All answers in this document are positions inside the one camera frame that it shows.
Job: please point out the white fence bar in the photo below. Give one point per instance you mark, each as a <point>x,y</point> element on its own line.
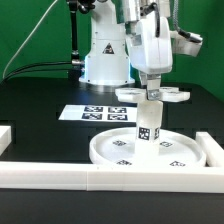
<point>89,177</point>
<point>214,152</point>

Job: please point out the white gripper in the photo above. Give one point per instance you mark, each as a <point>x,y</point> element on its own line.
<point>151,50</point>

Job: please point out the white left fence block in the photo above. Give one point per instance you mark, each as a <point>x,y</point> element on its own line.
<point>5,138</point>

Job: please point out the white cross-shaped table base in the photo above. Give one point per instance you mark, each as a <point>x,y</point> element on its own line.
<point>137,95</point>

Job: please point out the white right fence bar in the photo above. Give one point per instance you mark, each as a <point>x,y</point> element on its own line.
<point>214,152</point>

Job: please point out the black camera stand pole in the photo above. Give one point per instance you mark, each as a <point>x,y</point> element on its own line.
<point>83,6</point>

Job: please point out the paper sheet with markers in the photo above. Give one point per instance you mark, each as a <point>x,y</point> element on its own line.
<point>99,113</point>

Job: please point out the white front fence bar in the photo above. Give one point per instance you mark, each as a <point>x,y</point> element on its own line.
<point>89,177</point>

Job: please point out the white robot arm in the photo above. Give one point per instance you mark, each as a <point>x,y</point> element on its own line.
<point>108,64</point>

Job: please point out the white round table top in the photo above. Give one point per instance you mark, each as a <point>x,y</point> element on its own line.
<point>120,146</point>

